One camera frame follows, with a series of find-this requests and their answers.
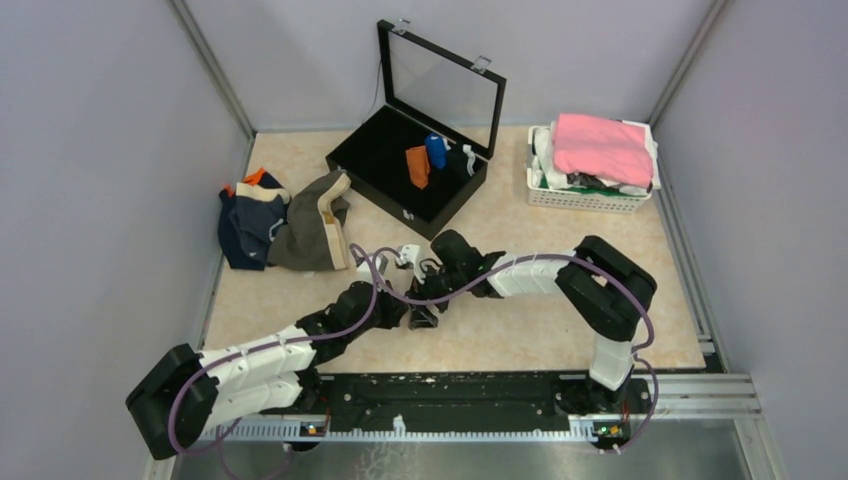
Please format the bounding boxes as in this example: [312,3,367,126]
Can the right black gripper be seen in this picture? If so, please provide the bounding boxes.
[405,256,467,328]

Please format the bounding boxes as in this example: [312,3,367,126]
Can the olive beige underwear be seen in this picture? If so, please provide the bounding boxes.
[267,170,351,272]

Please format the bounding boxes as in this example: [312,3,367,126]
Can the orange underwear white waistband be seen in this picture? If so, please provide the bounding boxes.
[405,145,430,190]

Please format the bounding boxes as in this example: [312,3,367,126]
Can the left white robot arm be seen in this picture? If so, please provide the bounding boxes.
[125,281,409,460]

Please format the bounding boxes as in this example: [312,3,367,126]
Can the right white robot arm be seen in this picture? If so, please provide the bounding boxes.
[395,230,657,412]

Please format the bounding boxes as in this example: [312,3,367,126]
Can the black white rolled underwear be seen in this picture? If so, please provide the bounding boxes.
[446,144,476,179]

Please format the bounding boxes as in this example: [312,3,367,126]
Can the blue rolled underwear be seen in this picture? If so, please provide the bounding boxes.
[425,132,450,170]

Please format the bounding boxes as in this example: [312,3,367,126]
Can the white clothes in basket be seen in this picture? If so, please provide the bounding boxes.
[534,120,661,196]

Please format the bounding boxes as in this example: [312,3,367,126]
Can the white plastic basket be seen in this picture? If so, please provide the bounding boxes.
[525,126,654,214]

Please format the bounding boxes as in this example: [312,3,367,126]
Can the navy blue clothes pile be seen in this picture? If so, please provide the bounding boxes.
[217,168,291,271]

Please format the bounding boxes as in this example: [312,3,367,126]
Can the black box glass lid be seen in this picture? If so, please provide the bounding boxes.
[326,20,507,239]

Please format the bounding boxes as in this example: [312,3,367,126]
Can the pink folded cloth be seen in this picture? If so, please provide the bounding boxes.
[552,113,655,189]

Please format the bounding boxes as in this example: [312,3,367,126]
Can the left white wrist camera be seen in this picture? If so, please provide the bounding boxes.
[356,254,388,283]

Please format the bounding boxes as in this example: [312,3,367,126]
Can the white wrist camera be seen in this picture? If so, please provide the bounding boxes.
[395,244,422,276]
[356,254,388,283]

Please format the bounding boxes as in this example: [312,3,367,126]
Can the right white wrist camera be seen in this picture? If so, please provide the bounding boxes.
[395,244,422,276]

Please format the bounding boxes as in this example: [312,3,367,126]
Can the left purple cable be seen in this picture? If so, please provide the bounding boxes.
[166,243,380,480]

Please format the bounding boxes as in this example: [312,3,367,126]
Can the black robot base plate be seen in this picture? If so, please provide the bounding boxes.
[262,371,651,433]

